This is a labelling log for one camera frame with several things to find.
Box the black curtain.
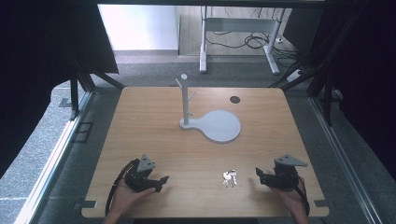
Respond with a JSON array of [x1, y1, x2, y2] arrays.
[[281, 0, 396, 182], [0, 0, 120, 179]]

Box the white key stand with tray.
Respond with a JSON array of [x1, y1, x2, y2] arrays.
[[175, 73, 243, 145]]

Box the black floor plate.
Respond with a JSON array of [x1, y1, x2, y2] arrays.
[[72, 121, 94, 144]]

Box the black floor cables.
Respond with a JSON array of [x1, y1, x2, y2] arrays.
[[206, 7, 301, 68]]

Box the bunch of silver keys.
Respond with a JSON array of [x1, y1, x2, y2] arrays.
[[221, 169, 238, 189]]

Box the person's left hand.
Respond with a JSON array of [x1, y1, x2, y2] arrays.
[[109, 179, 157, 218]]

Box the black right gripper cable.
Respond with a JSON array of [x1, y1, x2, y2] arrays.
[[296, 175, 311, 217]]

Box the white power strip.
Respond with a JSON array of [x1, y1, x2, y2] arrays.
[[285, 69, 304, 83]]

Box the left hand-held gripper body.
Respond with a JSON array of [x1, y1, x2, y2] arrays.
[[123, 154, 161, 193]]

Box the white metal desk frame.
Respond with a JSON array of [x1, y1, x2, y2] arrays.
[[199, 5, 286, 76]]

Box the aluminium floor rail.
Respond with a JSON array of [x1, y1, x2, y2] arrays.
[[12, 91, 96, 224], [308, 94, 383, 224]]

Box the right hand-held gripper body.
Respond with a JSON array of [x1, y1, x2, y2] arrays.
[[264, 154, 308, 189]]

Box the person's right hand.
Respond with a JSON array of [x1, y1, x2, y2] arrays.
[[270, 181, 308, 217]]

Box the black metal frame strut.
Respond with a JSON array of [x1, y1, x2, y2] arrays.
[[68, 52, 126, 121], [268, 6, 344, 127]]

